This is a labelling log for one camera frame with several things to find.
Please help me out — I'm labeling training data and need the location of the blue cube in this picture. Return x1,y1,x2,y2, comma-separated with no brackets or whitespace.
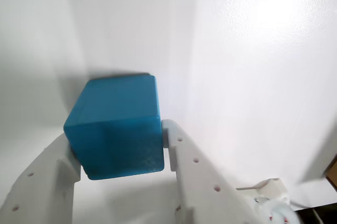
64,73,165,181

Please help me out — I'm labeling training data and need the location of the brown cardboard box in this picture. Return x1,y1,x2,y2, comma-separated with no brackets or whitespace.
322,152,337,191

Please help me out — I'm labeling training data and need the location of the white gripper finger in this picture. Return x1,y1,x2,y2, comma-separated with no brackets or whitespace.
161,119,264,224
0,131,81,224

